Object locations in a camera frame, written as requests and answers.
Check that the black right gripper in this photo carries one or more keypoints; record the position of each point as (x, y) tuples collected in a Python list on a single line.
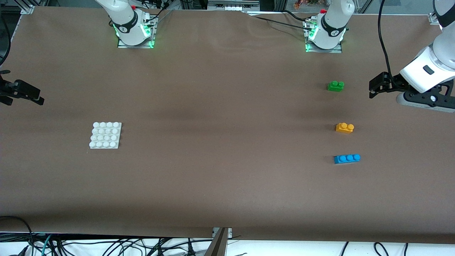
[(10, 88)]

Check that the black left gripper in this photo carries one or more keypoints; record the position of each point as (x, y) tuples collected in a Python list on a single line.
[(395, 84)]

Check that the yellow two-stud block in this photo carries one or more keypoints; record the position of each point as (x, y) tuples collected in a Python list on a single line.
[(344, 128)]

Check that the white studded base plate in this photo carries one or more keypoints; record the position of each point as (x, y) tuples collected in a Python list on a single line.
[(105, 137)]

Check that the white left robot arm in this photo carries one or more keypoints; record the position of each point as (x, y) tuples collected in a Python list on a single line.
[(334, 21)]

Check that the green two-stud block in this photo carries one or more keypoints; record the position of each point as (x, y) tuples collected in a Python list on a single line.
[(335, 87)]

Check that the blue three-stud block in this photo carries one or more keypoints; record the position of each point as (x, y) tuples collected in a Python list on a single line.
[(346, 159)]

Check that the small orange red object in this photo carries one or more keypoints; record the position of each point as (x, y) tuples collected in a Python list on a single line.
[(302, 4)]

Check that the white power strip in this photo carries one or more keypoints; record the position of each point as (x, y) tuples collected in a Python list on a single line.
[(231, 7)]

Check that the brown table mat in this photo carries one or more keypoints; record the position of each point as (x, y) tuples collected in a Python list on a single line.
[(227, 199)]

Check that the aluminium frame post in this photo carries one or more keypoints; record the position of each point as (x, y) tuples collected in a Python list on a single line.
[(366, 5)]

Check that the aluminium frame corner profile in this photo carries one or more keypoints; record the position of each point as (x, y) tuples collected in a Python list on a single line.
[(433, 18), (28, 9)]

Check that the silver frame bracket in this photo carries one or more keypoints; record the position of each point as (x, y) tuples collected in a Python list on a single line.
[(229, 233)]

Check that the dark frame post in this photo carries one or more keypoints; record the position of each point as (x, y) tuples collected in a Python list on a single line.
[(217, 245)]

